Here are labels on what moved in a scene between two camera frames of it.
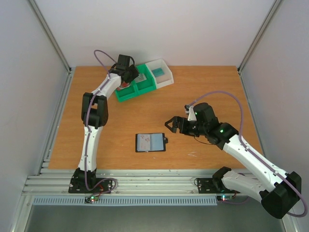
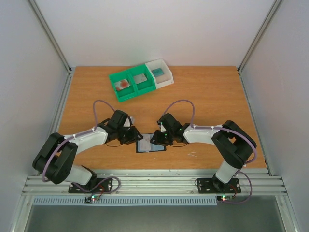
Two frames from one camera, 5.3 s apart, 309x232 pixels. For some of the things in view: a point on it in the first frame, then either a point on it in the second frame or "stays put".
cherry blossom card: [141, 77] stays put
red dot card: [124, 84] stays put
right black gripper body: [180, 125] -> [160, 136]
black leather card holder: [150, 142] stays put
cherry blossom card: [144, 142] stays put
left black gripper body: [132, 74] -> [123, 136]
